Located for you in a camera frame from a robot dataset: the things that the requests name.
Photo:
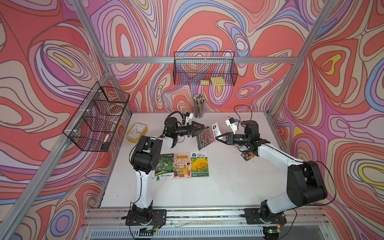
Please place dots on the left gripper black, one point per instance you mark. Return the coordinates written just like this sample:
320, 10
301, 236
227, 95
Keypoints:
189, 129

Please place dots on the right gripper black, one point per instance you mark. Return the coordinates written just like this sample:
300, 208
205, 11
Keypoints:
229, 138

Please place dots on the pink flower field seed packet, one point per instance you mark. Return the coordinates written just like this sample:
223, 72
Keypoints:
208, 136

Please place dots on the orange shop seed packet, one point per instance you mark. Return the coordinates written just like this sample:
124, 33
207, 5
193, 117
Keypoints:
182, 165

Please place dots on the yellow sunflower seed packet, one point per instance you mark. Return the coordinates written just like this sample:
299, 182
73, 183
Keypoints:
199, 164

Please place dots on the dark green melon seed packet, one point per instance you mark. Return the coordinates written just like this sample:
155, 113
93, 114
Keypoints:
165, 168

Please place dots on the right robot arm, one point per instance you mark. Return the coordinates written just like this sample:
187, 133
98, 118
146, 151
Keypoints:
305, 183

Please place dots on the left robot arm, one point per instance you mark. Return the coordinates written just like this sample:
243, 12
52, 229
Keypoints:
145, 158

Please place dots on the small pink flower seed packet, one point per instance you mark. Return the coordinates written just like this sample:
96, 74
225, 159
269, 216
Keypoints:
246, 155

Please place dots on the pencil cup with pencils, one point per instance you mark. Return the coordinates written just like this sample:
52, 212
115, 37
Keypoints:
199, 101

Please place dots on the yellow sticky notes small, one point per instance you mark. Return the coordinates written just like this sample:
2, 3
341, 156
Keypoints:
204, 83

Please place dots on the yellow sticky notes large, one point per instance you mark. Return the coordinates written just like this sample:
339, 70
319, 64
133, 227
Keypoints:
218, 81

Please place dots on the yellow square clock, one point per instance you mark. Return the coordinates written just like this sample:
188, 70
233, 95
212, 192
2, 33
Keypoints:
136, 132

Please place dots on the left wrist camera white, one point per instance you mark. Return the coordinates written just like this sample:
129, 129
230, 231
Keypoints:
186, 117

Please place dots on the back black wire basket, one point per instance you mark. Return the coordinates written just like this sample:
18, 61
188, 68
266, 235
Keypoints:
190, 67

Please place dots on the black wire basket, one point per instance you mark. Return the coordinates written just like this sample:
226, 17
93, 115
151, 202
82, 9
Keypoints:
99, 115
190, 67

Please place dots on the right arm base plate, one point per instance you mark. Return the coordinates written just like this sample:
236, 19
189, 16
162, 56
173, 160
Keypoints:
252, 216

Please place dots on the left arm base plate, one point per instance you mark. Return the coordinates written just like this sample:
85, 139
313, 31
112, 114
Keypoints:
156, 217

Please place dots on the aluminium front rail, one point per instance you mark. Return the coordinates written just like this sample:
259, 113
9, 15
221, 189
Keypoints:
205, 217

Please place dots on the left black wire basket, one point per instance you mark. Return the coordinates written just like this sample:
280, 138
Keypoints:
99, 115

